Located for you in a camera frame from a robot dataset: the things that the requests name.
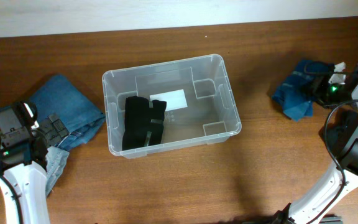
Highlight blue taped cloth bundle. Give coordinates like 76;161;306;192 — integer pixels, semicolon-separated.
272;59;335;121

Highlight light blue jeans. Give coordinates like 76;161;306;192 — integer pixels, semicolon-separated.
45;146;69;196

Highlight dark blue jeans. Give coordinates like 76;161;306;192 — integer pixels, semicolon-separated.
29;75;106;151

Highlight black cloth bundle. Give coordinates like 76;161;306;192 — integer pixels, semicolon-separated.
122;96;167;151

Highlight dark navy taped cloth bundle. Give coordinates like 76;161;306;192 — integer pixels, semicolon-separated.
321;109;358;160

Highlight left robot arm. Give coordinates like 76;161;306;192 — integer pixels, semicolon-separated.
0;101;69;223

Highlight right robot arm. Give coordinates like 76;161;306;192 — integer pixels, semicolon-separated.
269;60;358;224

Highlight clear plastic storage bin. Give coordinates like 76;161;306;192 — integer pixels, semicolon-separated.
102;54;242;159

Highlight white label in bin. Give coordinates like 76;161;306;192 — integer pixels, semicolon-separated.
150;89;188;111

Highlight right black camera cable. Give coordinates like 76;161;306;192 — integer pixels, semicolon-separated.
303;60;358;224

